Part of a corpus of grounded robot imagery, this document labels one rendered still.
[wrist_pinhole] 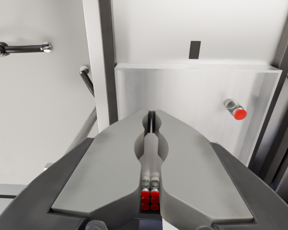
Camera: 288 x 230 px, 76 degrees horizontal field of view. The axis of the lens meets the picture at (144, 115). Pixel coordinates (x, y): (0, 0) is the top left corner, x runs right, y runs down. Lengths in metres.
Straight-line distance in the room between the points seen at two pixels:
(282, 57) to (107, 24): 0.28
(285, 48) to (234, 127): 0.16
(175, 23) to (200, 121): 0.19
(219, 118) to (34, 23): 1.23
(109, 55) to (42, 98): 1.25
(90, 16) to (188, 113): 0.24
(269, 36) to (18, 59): 1.40
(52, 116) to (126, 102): 1.25
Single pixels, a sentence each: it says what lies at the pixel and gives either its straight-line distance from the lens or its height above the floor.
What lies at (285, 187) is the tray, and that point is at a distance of 0.59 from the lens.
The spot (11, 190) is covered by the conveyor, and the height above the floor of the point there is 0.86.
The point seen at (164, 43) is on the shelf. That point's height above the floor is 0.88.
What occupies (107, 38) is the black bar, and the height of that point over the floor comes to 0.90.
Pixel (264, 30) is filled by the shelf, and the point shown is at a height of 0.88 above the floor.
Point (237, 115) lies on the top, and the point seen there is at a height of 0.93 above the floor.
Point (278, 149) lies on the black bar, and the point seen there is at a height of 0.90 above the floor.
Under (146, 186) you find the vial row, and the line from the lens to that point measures 0.45.
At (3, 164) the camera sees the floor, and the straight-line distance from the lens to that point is 2.16.
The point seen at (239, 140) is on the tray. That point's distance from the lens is 0.44.
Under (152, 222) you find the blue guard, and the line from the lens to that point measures 0.39.
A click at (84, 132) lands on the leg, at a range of 0.91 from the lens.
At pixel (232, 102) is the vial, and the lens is 0.36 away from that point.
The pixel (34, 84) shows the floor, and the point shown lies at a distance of 1.52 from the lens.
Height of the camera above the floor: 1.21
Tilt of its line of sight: 62 degrees down
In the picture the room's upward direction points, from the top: 175 degrees counter-clockwise
